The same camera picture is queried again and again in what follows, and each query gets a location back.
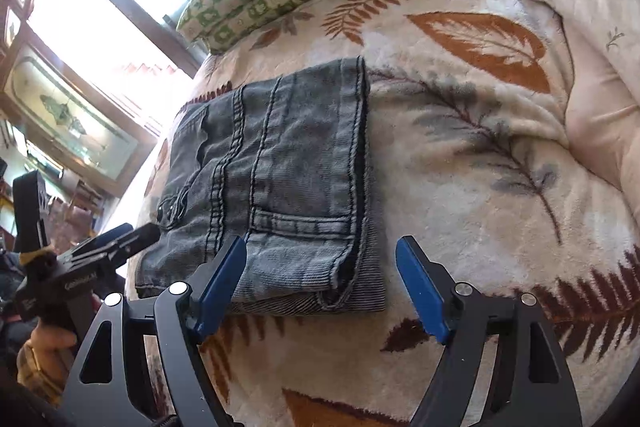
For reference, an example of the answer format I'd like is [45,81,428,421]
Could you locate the grey denim pants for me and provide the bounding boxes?
[134,57,385,317]

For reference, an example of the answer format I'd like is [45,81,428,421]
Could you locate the person's left hand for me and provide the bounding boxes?
[30,321,77,388]

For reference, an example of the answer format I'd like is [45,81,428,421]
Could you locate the framed fish picture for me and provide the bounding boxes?
[2,43,154,197]

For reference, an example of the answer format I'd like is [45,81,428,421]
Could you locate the leaf pattern bed blanket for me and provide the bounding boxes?
[124,0,640,427]

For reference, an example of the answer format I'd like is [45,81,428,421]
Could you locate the pink bed sheet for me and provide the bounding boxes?
[564,23,639,216]

